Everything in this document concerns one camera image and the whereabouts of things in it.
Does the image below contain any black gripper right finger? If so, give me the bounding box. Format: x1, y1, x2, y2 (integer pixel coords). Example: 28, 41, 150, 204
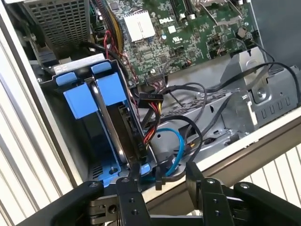
185, 161, 301, 226

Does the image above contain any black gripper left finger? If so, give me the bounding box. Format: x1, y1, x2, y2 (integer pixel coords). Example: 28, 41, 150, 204
16, 163, 152, 226

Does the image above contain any blue data wire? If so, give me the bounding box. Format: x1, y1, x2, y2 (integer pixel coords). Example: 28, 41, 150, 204
141, 128, 187, 192

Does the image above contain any yellow red power wire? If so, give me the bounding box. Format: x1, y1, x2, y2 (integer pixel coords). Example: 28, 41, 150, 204
137, 93, 165, 163

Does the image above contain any hard disk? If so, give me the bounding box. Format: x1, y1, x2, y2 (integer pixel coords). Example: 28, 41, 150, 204
90, 60, 151, 165
55, 72, 131, 188

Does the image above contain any disk bay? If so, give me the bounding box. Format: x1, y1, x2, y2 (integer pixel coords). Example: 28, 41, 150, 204
37, 54, 157, 189

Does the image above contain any metal drive cage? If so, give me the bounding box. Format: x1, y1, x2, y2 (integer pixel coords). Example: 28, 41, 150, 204
138, 47, 301, 165

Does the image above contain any green motherboard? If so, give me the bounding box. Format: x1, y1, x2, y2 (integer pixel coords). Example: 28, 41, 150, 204
93, 0, 258, 87

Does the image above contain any silver chipset heatsink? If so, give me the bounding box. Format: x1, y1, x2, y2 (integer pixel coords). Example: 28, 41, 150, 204
122, 11, 156, 43

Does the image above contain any open grey PC case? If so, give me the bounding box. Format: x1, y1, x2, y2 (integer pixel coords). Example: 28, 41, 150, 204
0, 0, 301, 212

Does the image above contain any silver power supply unit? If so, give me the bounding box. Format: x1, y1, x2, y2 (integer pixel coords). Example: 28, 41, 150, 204
22, 0, 94, 49

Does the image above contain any black wire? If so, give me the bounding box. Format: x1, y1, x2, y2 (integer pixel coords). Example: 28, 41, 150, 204
156, 116, 204, 184

